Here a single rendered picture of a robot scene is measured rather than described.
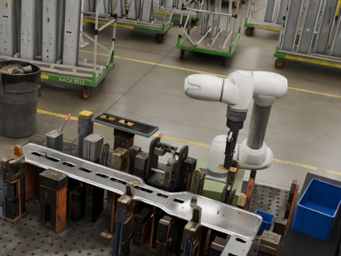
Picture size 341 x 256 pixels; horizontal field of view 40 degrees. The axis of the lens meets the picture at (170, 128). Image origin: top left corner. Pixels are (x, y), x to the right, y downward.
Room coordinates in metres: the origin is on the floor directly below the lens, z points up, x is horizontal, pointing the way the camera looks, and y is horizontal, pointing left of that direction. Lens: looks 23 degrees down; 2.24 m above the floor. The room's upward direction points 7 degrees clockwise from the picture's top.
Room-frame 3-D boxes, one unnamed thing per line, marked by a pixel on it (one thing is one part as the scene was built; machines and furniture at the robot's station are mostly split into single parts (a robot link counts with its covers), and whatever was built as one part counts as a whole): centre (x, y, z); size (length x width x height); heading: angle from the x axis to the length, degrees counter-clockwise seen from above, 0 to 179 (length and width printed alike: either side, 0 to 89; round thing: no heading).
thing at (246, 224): (2.08, 0.18, 1.00); 1.38 x 0.22 x 0.02; 69
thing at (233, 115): (1.91, -0.28, 1.52); 0.09 x 0.09 x 0.06
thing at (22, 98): (4.57, 1.63, 0.36); 0.54 x 0.50 x 0.73; 169
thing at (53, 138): (2.44, 0.66, 0.88); 0.11 x 0.10 x 0.36; 159
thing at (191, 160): (2.20, -0.12, 0.91); 0.07 x 0.05 x 0.42; 159
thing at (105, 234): (2.10, 0.24, 0.84); 0.17 x 0.06 x 0.29; 159
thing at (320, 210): (1.92, -0.74, 1.09); 0.30 x 0.17 x 0.13; 154
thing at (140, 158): (2.27, 0.12, 0.89); 0.13 x 0.11 x 0.38; 159
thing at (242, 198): (2.00, -0.39, 0.88); 0.04 x 0.04 x 0.36; 69
